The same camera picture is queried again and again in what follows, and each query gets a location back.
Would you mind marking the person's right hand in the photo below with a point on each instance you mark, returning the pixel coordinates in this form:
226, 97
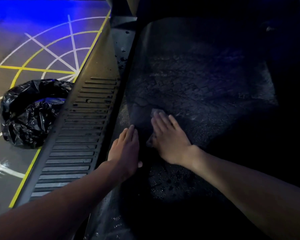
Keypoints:
171, 144

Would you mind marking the person's left hand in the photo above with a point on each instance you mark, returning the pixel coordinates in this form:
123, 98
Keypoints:
125, 157

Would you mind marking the person's right thumb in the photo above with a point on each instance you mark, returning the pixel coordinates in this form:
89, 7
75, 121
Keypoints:
151, 141

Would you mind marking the person's left thumb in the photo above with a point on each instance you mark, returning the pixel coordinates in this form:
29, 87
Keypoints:
140, 164

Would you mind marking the grey cleaning cloth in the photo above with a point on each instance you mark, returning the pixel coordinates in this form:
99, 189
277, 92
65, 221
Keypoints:
158, 112

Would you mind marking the person's right forearm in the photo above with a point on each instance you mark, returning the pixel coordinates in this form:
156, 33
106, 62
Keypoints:
252, 194

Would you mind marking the person's left forearm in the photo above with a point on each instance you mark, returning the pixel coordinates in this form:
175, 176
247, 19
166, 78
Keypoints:
57, 207

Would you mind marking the grey louvered metal sill panel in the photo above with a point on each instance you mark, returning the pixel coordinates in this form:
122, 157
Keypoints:
75, 137

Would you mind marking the dark textured floor mat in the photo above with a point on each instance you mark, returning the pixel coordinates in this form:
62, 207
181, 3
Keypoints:
202, 92

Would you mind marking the black plastic garbage bag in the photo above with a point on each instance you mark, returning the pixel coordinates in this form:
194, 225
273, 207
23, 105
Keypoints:
30, 114

